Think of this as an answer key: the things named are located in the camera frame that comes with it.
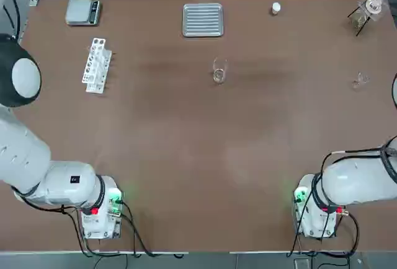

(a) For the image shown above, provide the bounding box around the clear glass beaker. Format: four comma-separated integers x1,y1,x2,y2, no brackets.
212,58,229,86

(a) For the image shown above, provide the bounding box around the white test tube rack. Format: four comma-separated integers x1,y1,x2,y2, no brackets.
81,37,113,94

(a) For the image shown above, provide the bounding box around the ribbed metal tray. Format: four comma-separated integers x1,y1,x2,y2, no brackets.
181,2,225,38

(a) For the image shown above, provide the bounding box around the grey digital scale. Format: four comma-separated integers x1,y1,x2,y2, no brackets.
65,0,103,27

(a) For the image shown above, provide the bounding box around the small clear glass flask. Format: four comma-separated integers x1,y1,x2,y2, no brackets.
351,71,371,90

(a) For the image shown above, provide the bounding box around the grey floor socket box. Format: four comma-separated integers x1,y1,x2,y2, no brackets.
293,257,311,269

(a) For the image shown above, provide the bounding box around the black base cable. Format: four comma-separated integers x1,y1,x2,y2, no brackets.
119,200,190,258
339,210,361,256

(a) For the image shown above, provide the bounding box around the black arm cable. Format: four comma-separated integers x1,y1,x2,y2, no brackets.
311,146,397,217

